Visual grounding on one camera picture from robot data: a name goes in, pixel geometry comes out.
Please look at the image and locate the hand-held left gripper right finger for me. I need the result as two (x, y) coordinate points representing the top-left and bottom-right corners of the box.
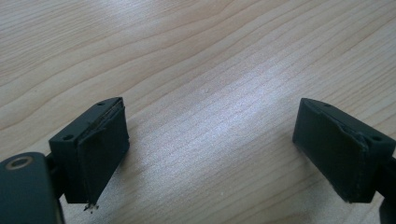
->
(291, 97), (396, 204)

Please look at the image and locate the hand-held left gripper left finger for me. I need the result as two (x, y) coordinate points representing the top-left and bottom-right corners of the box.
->
(48, 96), (131, 215)

